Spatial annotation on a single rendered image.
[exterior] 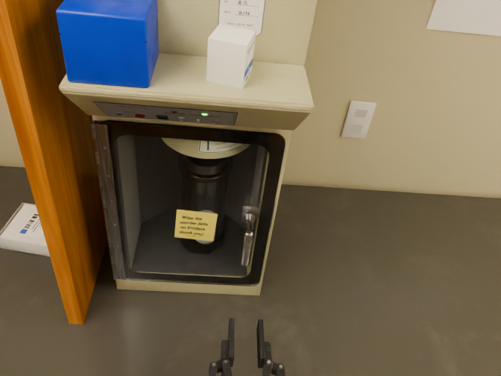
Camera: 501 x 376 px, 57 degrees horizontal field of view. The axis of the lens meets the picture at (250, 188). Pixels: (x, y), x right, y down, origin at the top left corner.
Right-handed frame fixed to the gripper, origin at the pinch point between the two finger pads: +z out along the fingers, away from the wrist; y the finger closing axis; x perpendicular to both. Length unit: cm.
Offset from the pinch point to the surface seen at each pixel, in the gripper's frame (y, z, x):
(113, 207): 24.6, 22.0, -6.8
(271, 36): 0.4, 22.8, -41.0
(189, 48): 11.7, 22.9, -38.1
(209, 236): 6.9, 22.0, -0.4
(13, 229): 52, 36, 16
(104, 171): 25.4, 21.9, -15.1
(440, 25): -44, 66, -30
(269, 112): 0.3, 12.6, -34.9
